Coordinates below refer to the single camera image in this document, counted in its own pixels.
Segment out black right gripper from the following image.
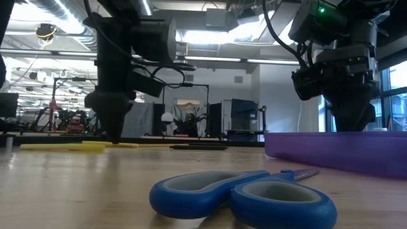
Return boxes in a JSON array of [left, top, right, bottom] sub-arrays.
[[316, 44, 379, 133]]

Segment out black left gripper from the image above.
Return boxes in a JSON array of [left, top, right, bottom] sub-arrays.
[[83, 90, 135, 144]]

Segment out purple plastic supply box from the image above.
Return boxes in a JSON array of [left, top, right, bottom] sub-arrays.
[[264, 132, 407, 179]]

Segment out thick yellow highlighter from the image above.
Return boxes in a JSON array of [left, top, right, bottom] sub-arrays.
[[20, 142, 106, 153]]

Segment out black pen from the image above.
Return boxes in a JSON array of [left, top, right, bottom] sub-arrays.
[[169, 144, 229, 151]]

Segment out blue handled scissors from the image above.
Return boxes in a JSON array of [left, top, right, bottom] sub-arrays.
[[149, 167, 338, 229]]

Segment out grey covered cabinet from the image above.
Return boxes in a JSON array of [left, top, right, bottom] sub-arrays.
[[122, 101, 154, 139]]

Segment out white globe lamp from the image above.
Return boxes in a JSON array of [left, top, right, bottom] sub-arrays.
[[160, 111, 175, 124]]

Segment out dark framed window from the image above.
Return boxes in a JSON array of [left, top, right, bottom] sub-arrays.
[[317, 60, 407, 133]]

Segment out red stand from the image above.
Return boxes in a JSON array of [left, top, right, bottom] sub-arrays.
[[48, 97, 61, 132]]

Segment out person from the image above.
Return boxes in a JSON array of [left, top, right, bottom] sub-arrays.
[[177, 113, 204, 137]]

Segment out black and white cabinet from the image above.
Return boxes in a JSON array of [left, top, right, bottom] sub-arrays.
[[209, 99, 233, 138]]

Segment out dark computer monitor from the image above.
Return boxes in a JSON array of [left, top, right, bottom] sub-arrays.
[[0, 92, 20, 118]]

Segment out long ceiling light bar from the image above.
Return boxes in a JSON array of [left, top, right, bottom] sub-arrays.
[[0, 48, 301, 66]]

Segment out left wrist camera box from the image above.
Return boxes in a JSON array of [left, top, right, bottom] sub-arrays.
[[127, 71, 165, 98]]

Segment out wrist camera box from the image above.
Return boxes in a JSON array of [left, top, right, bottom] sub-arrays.
[[127, 71, 165, 98], [291, 65, 322, 101]]

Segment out black rig frame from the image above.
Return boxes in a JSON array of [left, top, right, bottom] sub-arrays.
[[162, 82, 210, 138], [52, 77, 98, 133]]

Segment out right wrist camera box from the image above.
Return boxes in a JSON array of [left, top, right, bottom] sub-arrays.
[[291, 65, 322, 101]]

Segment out black aluminium table frame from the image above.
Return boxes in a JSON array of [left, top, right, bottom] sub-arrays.
[[0, 133, 265, 148]]

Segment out grey cylindrical post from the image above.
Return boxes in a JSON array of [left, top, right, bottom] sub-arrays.
[[4, 135, 15, 154]]

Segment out dark box enclosure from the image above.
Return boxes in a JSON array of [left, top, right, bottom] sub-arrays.
[[231, 98, 259, 130]]

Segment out ceiling cord reel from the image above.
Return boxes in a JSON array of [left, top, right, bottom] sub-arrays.
[[34, 22, 59, 42]]

